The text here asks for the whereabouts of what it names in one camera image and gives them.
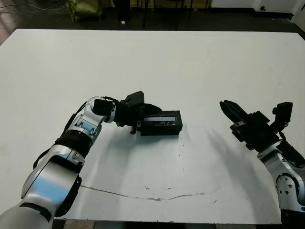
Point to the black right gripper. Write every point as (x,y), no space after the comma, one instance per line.
(256,131)

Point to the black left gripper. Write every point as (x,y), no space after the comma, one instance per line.
(128,117)

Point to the black box lid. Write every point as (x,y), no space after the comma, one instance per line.
(162,121)

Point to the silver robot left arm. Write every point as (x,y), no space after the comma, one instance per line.
(62,152)

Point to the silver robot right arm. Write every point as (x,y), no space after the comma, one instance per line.
(283,171)

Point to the black box with white insert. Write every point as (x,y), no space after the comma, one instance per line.
(159,133)

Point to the white board panel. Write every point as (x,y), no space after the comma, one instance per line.
(300,21)

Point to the white cabinet with black knob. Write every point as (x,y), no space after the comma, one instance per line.
(274,4)

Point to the olive green bag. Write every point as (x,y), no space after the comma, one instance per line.
(84,9)

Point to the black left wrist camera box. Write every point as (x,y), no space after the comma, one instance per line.
(135,97)

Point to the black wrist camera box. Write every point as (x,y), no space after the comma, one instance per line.
(283,112)
(135,97)

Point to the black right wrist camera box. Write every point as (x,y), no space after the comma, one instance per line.
(283,112)

